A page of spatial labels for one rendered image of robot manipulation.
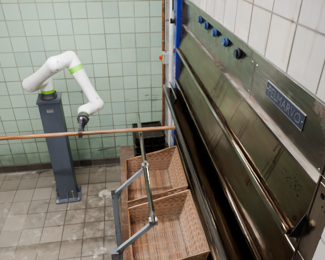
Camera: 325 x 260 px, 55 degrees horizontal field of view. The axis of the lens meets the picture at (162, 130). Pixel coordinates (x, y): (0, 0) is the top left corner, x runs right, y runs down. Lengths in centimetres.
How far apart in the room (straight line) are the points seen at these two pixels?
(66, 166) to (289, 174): 264
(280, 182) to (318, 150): 21
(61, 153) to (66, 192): 51
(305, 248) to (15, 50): 313
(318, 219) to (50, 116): 255
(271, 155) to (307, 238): 29
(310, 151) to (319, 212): 16
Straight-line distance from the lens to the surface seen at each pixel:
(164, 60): 309
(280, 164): 107
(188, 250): 233
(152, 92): 358
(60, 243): 327
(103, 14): 331
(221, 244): 130
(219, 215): 144
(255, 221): 129
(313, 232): 96
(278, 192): 106
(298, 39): 94
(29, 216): 361
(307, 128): 93
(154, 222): 171
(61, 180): 348
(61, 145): 322
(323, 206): 89
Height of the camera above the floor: 243
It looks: 31 degrees down
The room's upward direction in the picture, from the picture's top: straight up
